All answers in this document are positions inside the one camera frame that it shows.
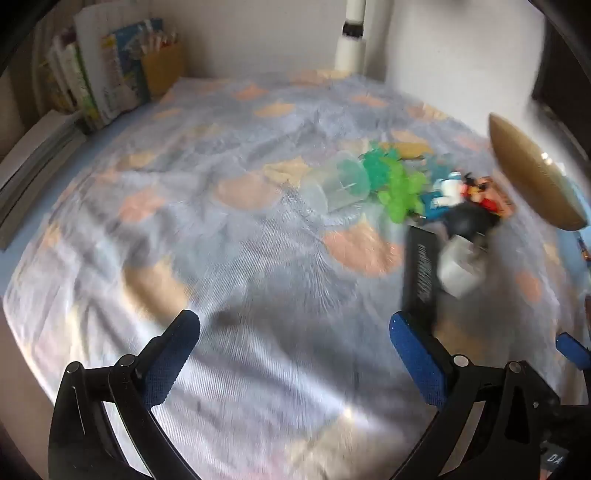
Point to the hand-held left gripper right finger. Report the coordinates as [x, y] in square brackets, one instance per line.
[415, 355]

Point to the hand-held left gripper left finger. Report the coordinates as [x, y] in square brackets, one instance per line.
[161, 369]

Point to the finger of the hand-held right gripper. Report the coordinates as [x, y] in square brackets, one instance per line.
[420, 277]
[572, 348]

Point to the white cube charger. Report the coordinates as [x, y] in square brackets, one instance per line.
[457, 272]

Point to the blue and white figure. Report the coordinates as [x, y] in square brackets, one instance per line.
[445, 191]

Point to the green plastic toy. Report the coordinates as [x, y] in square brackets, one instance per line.
[397, 184]

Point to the small colourful cartoon figures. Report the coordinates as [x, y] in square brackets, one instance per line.
[485, 196]

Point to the brown wooden bowl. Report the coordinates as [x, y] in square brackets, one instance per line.
[531, 180]

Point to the black round object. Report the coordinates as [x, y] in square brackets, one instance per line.
[468, 221]

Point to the clear plastic cup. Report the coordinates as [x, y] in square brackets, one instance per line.
[332, 184]

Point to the printed bed sheet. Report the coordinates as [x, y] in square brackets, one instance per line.
[231, 230]

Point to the dark screen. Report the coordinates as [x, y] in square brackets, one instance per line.
[563, 83]

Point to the white pole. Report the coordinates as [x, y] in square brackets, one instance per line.
[350, 41]

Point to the cardboard box with pencils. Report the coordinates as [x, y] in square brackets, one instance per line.
[161, 69]

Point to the row of upright books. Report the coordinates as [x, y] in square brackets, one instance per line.
[106, 69]

